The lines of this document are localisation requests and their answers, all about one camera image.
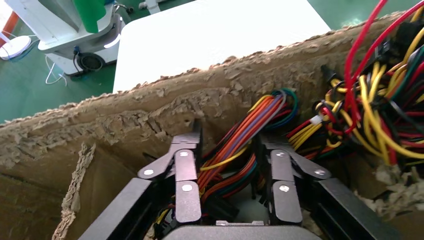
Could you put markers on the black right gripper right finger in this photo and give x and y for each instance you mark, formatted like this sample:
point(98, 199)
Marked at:
point(285, 198)

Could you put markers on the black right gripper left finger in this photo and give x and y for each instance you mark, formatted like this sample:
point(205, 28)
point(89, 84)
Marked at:
point(187, 198)

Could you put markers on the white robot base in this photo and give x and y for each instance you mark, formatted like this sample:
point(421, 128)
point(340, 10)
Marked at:
point(59, 49)

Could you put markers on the torn brown cardboard box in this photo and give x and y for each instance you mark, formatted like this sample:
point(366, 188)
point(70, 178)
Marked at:
point(132, 116)

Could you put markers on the white round stand base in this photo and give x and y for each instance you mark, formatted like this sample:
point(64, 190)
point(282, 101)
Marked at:
point(15, 48)

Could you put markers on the orange pole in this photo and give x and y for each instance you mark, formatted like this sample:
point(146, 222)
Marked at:
point(8, 28)

